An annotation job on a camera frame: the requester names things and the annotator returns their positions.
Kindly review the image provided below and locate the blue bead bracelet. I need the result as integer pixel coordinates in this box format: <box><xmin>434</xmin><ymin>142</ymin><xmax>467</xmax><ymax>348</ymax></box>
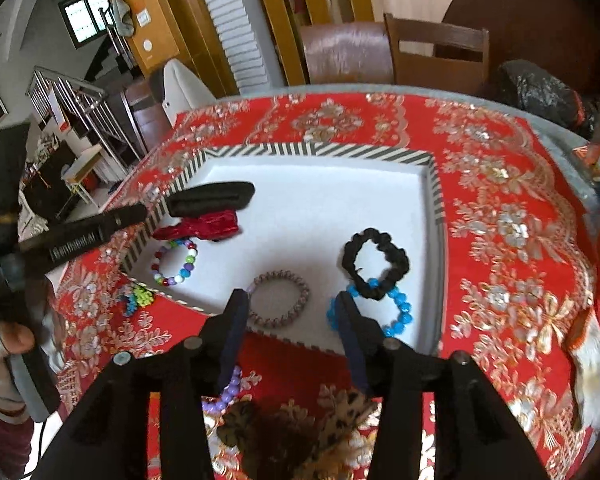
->
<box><xmin>327</xmin><ymin>280</ymin><xmax>414</xmax><ymax>339</ymax></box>

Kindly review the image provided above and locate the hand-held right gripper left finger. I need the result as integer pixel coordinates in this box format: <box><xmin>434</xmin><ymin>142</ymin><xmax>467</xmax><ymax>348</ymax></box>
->
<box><xmin>32</xmin><ymin>288</ymin><xmax>252</xmax><ymax>480</ymax></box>

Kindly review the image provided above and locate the small white desk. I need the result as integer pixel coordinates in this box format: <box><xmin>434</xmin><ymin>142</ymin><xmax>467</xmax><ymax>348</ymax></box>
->
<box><xmin>60</xmin><ymin>143</ymin><xmax>104</xmax><ymax>206</ymax></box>

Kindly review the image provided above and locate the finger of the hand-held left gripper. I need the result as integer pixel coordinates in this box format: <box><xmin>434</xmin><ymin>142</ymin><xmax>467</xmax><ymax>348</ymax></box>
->
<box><xmin>19</xmin><ymin>203</ymin><xmax>151</xmax><ymax>268</ymax></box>

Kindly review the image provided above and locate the grey hanging towel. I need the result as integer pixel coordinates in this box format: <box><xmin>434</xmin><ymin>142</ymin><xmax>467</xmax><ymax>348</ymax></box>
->
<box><xmin>110</xmin><ymin>0</ymin><xmax>136</xmax><ymax>37</ymax></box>

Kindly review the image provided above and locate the white ribbed panel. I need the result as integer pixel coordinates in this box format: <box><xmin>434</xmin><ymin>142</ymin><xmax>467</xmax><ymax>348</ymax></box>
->
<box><xmin>190</xmin><ymin>0</ymin><xmax>272</xmax><ymax>94</ymax></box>

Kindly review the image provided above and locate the multicolour round bead bracelet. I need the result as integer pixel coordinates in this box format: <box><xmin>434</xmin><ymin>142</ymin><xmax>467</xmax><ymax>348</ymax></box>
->
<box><xmin>151</xmin><ymin>239</ymin><xmax>200</xmax><ymax>289</ymax></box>

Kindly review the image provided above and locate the striped tray with white inside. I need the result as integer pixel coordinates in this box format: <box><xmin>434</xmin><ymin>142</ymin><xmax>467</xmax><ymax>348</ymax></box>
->
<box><xmin>120</xmin><ymin>142</ymin><xmax>449</xmax><ymax>359</ymax></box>

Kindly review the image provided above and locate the black scrunchie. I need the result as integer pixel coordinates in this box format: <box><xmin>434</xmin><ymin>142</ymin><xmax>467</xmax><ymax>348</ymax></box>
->
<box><xmin>340</xmin><ymin>228</ymin><xmax>410</xmax><ymax>302</ymax></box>

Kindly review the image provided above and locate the black plastic bag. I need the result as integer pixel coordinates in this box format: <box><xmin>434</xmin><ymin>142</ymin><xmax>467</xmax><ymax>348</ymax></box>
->
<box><xmin>575</xmin><ymin>94</ymin><xmax>600</xmax><ymax>142</ymax></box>
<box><xmin>495</xmin><ymin>59</ymin><xmax>582</xmax><ymax>127</ymax></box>

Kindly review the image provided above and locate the slatted wooden chair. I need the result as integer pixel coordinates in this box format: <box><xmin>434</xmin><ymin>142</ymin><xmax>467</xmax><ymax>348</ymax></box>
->
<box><xmin>383</xmin><ymin>12</ymin><xmax>491</xmax><ymax>97</ymax></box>

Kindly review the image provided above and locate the colourful flower bead bracelet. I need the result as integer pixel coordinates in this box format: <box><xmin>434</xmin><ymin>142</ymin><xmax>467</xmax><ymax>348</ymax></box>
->
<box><xmin>119</xmin><ymin>282</ymin><xmax>156</xmax><ymax>317</ymax></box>

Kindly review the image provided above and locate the dark framed window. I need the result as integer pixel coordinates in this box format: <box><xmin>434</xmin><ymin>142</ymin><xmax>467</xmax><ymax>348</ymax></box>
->
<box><xmin>58</xmin><ymin>0</ymin><xmax>114</xmax><ymax>49</ymax></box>

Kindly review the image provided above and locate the person's left hand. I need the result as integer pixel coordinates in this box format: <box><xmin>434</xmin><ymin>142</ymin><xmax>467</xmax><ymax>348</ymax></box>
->
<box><xmin>0</xmin><ymin>319</ymin><xmax>37</xmax><ymax>357</ymax></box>

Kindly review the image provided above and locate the round brown wooden tabletop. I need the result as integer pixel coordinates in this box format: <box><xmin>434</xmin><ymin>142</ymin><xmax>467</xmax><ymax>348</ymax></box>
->
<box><xmin>442</xmin><ymin>0</ymin><xmax>600</xmax><ymax>97</ymax></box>

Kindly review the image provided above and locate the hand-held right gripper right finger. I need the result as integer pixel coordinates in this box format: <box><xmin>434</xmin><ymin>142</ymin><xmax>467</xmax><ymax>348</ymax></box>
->
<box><xmin>335</xmin><ymin>290</ymin><xmax>551</xmax><ymax>480</ymax></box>

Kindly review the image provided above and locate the brown bead bracelet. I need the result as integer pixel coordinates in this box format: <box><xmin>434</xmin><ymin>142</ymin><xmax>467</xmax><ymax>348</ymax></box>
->
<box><xmin>247</xmin><ymin>270</ymin><xmax>311</xmax><ymax>331</ymax></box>

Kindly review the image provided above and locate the person's maroon clothing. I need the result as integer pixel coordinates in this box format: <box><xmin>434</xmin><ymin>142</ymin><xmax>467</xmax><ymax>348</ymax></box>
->
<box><xmin>0</xmin><ymin>400</ymin><xmax>37</xmax><ymax>480</ymax></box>

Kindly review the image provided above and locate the solid back wooden chair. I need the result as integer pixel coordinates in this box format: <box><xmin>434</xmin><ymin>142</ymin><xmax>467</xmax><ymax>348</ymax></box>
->
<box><xmin>299</xmin><ymin>22</ymin><xmax>395</xmax><ymax>86</ymax></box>

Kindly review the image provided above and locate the steel stair railing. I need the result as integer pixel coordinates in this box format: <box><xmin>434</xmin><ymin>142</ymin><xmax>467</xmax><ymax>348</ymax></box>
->
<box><xmin>27</xmin><ymin>7</ymin><xmax>133</xmax><ymax>172</ymax></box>

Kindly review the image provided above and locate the leopard print scrunchie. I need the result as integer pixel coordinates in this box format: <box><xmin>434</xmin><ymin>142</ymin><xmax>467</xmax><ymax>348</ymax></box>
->
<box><xmin>219</xmin><ymin>389</ymin><xmax>382</xmax><ymax>480</ymax></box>

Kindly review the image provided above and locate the white and orange furry item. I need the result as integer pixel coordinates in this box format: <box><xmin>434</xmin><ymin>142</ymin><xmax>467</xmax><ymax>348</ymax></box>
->
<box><xmin>565</xmin><ymin>307</ymin><xmax>600</xmax><ymax>432</ymax></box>

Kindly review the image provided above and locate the dark low cabinet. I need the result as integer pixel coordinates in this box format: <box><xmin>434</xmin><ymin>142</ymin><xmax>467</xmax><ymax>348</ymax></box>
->
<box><xmin>22</xmin><ymin>139</ymin><xmax>79</xmax><ymax>222</ymax></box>

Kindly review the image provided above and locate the red velvet hair clip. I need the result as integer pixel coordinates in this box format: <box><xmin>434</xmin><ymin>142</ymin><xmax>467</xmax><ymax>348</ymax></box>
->
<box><xmin>152</xmin><ymin>211</ymin><xmax>241</xmax><ymax>242</ymax></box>

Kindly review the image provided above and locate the purple bead bracelet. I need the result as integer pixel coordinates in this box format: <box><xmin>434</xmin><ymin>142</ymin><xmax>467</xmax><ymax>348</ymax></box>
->
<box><xmin>202</xmin><ymin>364</ymin><xmax>244</xmax><ymax>414</ymax></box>

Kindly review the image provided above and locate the pale grey jacket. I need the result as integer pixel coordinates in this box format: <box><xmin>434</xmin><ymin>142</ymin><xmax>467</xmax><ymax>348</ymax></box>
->
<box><xmin>161</xmin><ymin>58</ymin><xmax>216</xmax><ymax>127</ymax></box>

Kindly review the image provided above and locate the red floral tablecloth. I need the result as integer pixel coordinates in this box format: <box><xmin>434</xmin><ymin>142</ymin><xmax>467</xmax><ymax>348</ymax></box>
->
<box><xmin>55</xmin><ymin>91</ymin><xmax>600</xmax><ymax>480</ymax></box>

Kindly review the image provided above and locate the dark wooden chair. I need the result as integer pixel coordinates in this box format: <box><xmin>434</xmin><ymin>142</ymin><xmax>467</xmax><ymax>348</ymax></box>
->
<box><xmin>122</xmin><ymin>77</ymin><xmax>174</xmax><ymax>157</ymax></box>

